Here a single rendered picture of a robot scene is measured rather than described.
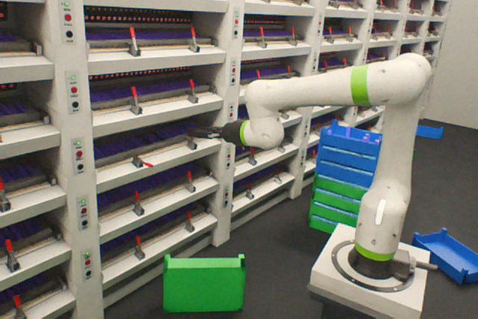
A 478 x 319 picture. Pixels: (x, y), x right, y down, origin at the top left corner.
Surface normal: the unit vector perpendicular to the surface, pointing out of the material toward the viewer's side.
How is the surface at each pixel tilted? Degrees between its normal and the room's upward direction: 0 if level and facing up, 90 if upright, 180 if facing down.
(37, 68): 107
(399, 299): 2
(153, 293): 0
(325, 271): 2
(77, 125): 90
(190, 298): 90
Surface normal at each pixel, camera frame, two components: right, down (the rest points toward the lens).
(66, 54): 0.77, 0.25
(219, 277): 0.10, 0.34
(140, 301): 0.07, -0.94
